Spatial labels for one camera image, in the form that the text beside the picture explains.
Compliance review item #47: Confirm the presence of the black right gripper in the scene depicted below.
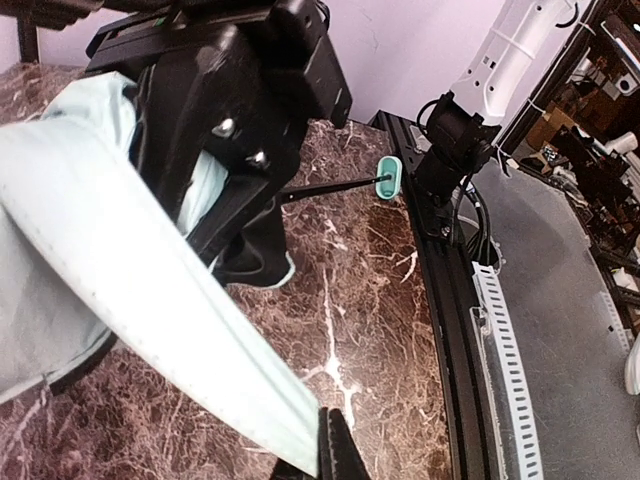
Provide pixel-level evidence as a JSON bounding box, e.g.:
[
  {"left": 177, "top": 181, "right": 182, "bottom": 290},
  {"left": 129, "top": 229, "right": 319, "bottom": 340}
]
[{"left": 86, "top": 1, "right": 353, "bottom": 260}]

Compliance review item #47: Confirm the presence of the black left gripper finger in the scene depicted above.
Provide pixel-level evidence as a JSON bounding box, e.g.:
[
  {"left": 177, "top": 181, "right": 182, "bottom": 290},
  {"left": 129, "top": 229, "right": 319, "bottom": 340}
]
[{"left": 317, "top": 407, "right": 370, "bottom": 480}]

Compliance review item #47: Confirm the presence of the mint green folding umbrella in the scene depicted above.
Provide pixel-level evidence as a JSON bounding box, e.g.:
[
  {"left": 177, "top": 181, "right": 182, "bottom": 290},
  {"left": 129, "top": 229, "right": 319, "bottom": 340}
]
[{"left": 0, "top": 69, "right": 405, "bottom": 479}]

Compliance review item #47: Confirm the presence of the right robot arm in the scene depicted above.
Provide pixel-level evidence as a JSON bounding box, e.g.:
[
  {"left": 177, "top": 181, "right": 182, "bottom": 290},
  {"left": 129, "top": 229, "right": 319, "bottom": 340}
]
[{"left": 87, "top": 1, "right": 578, "bottom": 268}]

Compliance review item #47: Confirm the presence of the person in white clothing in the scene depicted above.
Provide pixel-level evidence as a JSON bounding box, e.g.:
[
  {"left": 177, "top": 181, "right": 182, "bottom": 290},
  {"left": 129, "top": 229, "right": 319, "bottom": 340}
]
[{"left": 624, "top": 336, "right": 640, "bottom": 395}]

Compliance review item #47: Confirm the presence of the grey slotted cable duct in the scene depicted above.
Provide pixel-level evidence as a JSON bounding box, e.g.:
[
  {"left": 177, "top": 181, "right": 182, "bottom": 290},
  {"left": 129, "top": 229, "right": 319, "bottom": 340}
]
[{"left": 470, "top": 262, "right": 544, "bottom": 479}]

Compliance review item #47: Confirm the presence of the black curved front rail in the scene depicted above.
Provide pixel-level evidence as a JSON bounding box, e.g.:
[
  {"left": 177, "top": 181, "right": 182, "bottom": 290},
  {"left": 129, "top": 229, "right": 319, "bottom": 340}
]
[{"left": 371, "top": 110, "right": 500, "bottom": 479}]

